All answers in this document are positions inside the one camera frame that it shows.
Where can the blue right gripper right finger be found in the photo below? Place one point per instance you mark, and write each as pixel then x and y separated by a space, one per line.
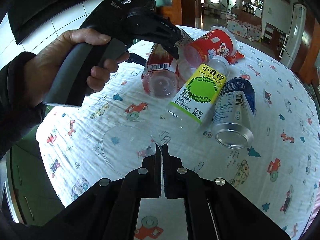
pixel 178 180

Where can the red label plastic bottle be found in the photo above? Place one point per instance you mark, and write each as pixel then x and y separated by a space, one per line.
pixel 160 78

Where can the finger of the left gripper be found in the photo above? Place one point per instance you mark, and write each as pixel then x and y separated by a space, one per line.
pixel 134 58
pixel 169 46

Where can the lime label plastic bottle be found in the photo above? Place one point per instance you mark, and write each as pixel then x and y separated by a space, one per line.
pixel 193 103

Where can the person's left hand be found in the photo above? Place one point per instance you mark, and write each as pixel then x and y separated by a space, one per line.
pixel 40 71

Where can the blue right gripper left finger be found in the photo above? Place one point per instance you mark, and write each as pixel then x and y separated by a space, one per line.
pixel 145 181

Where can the orange red snack bag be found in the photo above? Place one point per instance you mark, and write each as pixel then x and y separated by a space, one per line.
pixel 234 59

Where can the green kitchen cabinets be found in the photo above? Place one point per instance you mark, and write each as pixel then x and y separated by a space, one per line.
pixel 26 189

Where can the red plastic cup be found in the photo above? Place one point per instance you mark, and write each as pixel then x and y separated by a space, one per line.
pixel 219 41

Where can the white milk carton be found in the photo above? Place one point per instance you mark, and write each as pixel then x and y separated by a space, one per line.
pixel 184 40

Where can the polka dot play fence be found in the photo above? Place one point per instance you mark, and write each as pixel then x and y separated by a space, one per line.
pixel 244 29

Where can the white refrigerator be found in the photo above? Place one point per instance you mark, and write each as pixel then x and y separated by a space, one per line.
pixel 293 40

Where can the blue silver drink can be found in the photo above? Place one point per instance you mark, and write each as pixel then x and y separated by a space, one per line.
pixel 233 114

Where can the person's left forearm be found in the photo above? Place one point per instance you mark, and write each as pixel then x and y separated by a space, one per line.
pixel 17 117

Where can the cartoon print tablecloth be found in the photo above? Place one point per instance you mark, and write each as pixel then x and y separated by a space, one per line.
pixel 279 172

